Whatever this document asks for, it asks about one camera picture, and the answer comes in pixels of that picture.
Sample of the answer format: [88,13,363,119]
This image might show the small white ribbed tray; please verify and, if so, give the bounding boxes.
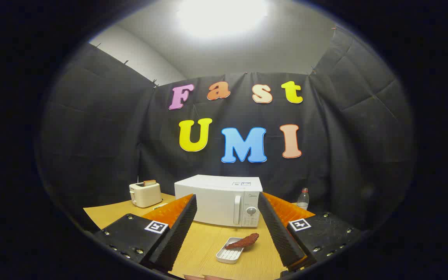
[216,237,245,264]

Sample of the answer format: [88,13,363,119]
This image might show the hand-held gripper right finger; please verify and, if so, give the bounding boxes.
[257,192,363,273]

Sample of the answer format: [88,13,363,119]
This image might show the cream bread toaster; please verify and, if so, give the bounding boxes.
[129,181,163,208]

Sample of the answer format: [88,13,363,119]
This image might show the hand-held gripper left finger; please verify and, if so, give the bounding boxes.
[93,194,198,273]

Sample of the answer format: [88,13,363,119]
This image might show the white toaster oven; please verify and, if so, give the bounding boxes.
[174,175,263,228]

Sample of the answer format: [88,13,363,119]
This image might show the reddish brown fried food piece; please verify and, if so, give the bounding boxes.
[225,233,260,250]

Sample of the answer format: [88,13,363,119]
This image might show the clear plastic water bottle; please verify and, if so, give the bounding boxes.
[296,188,310,211]

